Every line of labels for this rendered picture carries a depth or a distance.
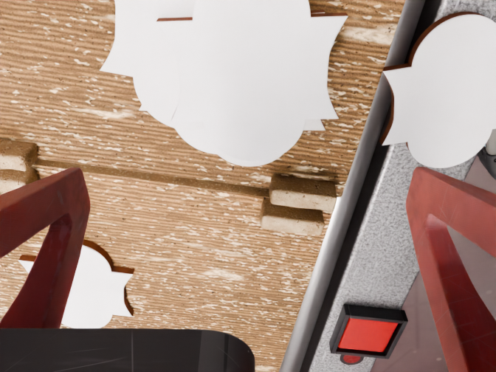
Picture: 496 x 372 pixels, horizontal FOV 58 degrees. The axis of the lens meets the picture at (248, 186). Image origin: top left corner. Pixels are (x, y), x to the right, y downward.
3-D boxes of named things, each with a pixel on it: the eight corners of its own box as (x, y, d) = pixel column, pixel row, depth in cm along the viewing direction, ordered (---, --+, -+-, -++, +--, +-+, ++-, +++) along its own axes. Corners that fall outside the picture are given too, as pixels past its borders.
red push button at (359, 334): (396, 313, 55) (399, 322, 53) (381, 343, 58) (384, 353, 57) (348, 308, 54) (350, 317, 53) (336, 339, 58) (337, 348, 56)
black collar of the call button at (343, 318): (404, 309, 54) (408, 321, 53) (385, 348, 58) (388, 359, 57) (343, 303, 54) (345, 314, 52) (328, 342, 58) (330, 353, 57)
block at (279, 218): (324, 205, 43) (328, 224, 41) (319, 220, 44) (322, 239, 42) (262, 197, 42) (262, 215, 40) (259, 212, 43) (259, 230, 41)
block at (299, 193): (335, 180, 41) (339, 198, 39) (330, 196, 42) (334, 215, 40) (271, 172, 41) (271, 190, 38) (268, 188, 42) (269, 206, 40)
